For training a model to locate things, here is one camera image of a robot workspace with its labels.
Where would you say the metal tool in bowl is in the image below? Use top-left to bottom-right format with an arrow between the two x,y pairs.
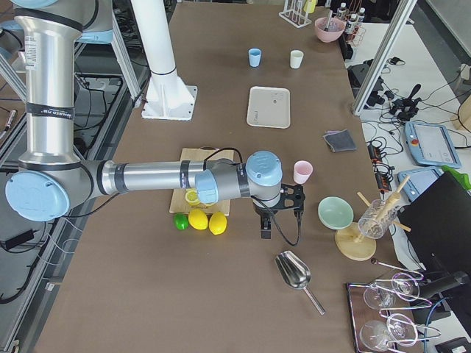
324,10 -> 333,32

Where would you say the wooden cup stand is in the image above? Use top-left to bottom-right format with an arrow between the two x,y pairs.
335,176 -> 411,261

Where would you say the white wire rack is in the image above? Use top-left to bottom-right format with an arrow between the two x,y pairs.
278,0 -> 312,28

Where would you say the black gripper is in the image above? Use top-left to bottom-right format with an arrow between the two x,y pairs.
253,183 -> 305,239

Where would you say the grey folded cloth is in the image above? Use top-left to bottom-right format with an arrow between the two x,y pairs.
323,129 -> 357,152

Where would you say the whole yellow lemon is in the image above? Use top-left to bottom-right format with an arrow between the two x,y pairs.
188,209 -> 209,230
208,212 -> 227,235

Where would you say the green bowl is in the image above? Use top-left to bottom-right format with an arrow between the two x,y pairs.
318,196 -> 354,230

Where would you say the metal scoop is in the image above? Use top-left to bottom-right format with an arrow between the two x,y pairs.
275,250 -> 325,315

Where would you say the clear glass mug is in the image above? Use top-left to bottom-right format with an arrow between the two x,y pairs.
358,199 -> 399,239

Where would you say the wooden cutting board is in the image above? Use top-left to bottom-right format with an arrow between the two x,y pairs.
169,148 -> 230,216

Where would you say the pink bowl with ice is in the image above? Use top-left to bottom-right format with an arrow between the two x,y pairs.
314,17 -> 346,43

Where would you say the wine glass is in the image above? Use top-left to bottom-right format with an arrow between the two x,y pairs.
360,313 -> 418,352
363,272 -> 419,310

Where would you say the cream plastic cup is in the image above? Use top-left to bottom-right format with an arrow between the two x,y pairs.
290,50 -> 304,69

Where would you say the yellow cup on rack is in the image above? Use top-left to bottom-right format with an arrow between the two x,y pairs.
303,0 -> 317,14

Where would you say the lemon half slice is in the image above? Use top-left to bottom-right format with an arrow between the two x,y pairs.
185,188 -> 201,207

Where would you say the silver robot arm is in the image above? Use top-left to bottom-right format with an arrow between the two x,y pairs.
5,1 -> 305,239

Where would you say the blue plastic cup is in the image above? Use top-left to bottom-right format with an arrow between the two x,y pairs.
248,48 -> 262,68

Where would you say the blue teach pendant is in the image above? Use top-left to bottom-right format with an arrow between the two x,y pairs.
404,121 -> 461,168
397,166 -> 444,202

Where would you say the green lime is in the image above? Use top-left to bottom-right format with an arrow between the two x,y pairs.
173,213 -> 189,230

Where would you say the cream rabbit tray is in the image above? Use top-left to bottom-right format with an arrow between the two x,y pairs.
246,86 -> 291,129

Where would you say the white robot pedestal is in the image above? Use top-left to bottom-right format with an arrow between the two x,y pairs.
132,0 -> 197,121

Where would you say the pink plastic cup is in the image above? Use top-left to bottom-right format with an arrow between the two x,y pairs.
293,160 -> 314,185

